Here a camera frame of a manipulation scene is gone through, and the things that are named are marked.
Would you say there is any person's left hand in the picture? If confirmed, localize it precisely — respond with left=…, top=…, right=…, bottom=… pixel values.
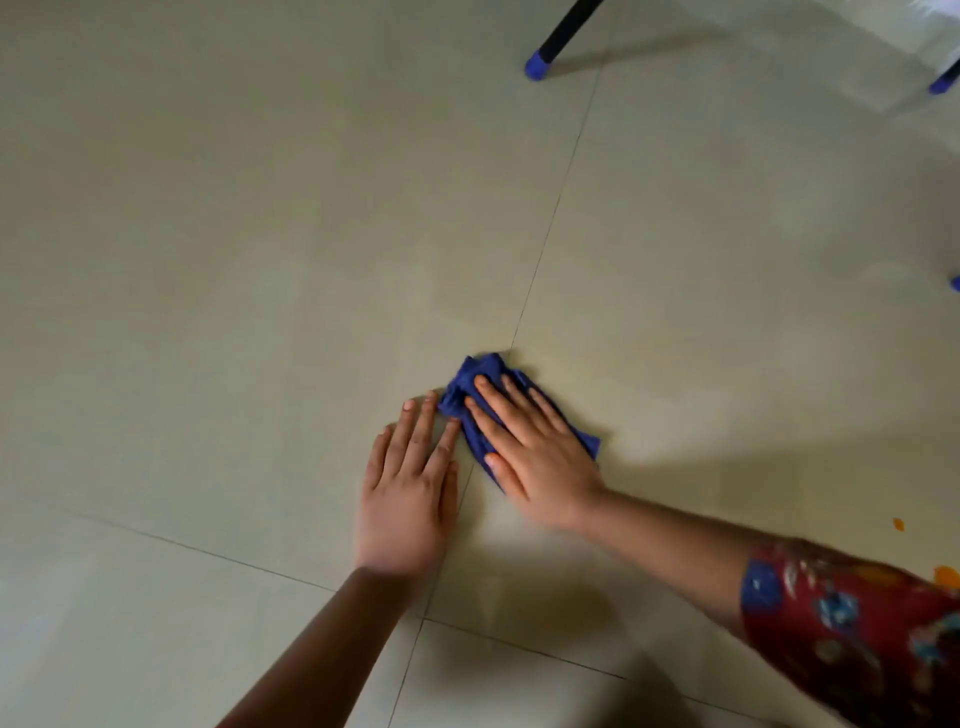
left=353, top=390, right=462, bottom=583

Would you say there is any person's right hand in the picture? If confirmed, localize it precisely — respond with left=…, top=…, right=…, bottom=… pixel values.
left=463, top=375, right=609, bottom=534

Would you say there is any person's left forearm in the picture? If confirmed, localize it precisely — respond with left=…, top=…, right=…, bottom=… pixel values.
left=216, top=568, right=423, bottom=728

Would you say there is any red floral sleeve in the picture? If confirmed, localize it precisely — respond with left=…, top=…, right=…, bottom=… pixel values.
left=740, top=537, right=960, bottom=728

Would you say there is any person's right forearm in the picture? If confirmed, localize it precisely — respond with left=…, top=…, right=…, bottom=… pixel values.
left=579, top=487, right=800, bottom=640

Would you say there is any blue cleaning cloth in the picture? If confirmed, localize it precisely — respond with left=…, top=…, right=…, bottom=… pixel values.
left=438, top=352, right=602, bottom=490

